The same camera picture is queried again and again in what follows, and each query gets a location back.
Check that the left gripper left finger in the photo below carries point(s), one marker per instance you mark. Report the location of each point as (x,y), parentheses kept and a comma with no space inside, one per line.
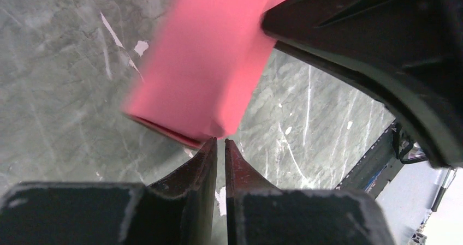
(178,209)

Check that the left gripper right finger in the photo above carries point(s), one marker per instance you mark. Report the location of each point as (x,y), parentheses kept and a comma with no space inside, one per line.
(260,213)

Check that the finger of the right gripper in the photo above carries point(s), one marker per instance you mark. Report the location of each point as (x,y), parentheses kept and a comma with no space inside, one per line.
(407,54)

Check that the red paper box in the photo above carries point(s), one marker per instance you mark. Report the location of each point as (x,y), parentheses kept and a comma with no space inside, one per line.
(199,76)

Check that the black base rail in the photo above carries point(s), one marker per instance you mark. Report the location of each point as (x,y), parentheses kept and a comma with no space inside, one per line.
(381,162)

